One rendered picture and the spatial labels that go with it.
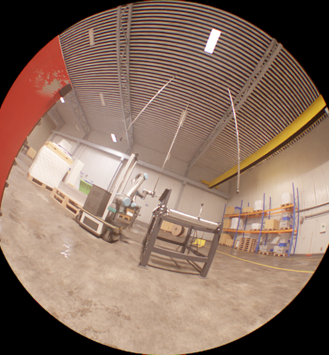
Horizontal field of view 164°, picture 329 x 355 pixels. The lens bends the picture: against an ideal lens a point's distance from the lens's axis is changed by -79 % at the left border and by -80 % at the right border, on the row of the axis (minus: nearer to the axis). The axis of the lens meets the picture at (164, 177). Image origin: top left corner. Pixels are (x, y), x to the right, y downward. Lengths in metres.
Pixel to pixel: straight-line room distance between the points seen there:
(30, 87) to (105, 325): 0.99
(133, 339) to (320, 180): 10.08
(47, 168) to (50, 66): 3.64
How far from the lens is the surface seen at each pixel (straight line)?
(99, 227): 2.06
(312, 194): 9.80
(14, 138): 0.41
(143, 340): 0.82
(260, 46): 8.26
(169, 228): 9.57
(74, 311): 0.84
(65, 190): 3.40
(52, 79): 0.44
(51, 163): 3.94
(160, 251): 1.63
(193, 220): 1.65
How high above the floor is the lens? 0.70
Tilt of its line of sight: 21 degrees up
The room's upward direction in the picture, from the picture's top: 20 degrees clockwise
